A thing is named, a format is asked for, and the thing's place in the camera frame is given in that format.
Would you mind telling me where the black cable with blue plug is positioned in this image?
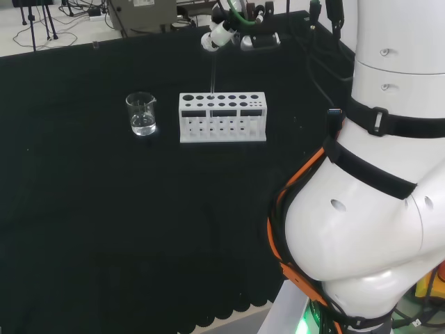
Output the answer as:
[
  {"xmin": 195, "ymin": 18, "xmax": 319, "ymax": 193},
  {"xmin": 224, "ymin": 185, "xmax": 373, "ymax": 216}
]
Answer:
[{"xmin": 307, "ymin": 0, "xmax": 345, "ymax": 137}]

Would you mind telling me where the white test tube rack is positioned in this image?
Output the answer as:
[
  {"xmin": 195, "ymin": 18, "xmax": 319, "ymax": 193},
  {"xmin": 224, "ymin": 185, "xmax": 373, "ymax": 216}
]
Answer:
[{"xmin": 178, "ymin": 90, "xmax": 268, "ymax": 144}]

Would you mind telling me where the grey equipment box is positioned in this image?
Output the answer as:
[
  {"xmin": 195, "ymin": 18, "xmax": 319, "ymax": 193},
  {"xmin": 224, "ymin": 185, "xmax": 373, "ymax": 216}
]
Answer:
[{"xmin": 106, "ymin": 0, "xmax": 179, "ymax": 38}]

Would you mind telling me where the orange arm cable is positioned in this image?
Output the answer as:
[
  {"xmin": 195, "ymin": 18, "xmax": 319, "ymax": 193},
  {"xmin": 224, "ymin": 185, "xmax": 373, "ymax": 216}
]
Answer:
[{"xmin": 266, "ymin": 145, "xmax": 352, "ymax": 334}]

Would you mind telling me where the thin black floor cable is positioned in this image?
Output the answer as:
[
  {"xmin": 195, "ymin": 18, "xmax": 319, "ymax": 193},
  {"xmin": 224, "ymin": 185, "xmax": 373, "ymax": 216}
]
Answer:
[{"xmin": 13, "ymin": 0, "xmax": 109, "ymax": 50}]

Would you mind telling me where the yellow stop button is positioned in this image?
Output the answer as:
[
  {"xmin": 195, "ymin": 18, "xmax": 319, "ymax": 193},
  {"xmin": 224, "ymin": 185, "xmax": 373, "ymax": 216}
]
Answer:
[{"xmin": 414, "ymin": 260, "xmax": 445, "ymax": 301}]

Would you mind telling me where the clear glass beaker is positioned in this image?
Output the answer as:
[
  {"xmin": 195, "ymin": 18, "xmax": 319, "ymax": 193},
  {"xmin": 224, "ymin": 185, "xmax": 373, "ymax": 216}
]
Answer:
[{"xmin": 125, "ymin": 91, "xmax": 159, "ymax": 137}]

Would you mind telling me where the black bench cloth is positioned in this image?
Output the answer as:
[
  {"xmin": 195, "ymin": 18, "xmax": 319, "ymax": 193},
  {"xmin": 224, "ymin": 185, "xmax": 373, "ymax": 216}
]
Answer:
[{"xmin": 0, "ymin": 9, "xmax": 356, "ymax": 334}]

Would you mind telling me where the clear glass rod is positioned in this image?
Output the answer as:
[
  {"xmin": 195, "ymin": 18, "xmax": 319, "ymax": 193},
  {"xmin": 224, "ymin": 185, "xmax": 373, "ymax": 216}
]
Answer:
[{"xmin": 209, "ymin": 47, "xmax": 219, "ymax": 97}]

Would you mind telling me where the green hand cable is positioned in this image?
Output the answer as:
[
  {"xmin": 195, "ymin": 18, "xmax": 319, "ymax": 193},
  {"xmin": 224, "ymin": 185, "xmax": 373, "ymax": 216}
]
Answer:
[{"xmin": 216, "ymin": 0, "xmax": 260, "ymax": 27}]

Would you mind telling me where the black tripod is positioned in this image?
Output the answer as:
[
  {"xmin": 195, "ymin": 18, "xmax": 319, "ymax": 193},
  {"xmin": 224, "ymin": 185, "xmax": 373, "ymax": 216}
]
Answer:
[{"xmin": 11, "ymin": 0, "xmax": 59, "ymax": 52}]

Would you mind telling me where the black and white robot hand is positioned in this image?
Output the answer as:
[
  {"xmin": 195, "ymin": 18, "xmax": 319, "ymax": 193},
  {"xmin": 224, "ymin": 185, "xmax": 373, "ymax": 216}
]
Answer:
[{"xmin": 200, "ymin": 0, "xmax": 282, "ymax": 53}]

